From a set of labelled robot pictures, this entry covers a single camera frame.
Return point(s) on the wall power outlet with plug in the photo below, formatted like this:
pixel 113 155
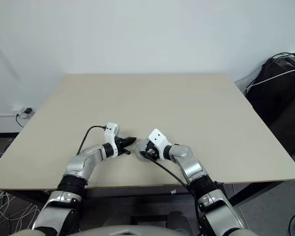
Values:
pixel 1 115

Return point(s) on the motor housing with copper windings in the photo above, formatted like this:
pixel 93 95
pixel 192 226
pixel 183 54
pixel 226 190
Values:
pixel 141 158

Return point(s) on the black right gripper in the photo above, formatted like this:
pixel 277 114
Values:
pixel 153 153

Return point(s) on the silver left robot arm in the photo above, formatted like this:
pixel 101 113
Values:
pixel 83 162

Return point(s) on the large black bag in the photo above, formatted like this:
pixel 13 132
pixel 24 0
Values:
pixel 277 103

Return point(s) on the dark rounded shape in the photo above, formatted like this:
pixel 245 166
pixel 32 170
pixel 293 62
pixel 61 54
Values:
pixel 178 218

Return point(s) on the black power adapter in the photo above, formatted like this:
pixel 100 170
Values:
pixel 28 111

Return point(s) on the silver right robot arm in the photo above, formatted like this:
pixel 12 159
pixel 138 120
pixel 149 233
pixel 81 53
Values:
pixel 191 167

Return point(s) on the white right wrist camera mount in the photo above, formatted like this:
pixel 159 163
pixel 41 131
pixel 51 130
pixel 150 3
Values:
pixel 157 138

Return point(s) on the grey robot torso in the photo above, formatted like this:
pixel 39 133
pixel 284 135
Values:
pixel 127 231

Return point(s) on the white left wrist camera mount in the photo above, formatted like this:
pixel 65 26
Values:
pixel 111 131

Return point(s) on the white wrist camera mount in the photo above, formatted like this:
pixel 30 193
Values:
pixel 111 131
pixel 157 138

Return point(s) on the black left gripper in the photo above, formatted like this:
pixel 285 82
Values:
pixel 119 146

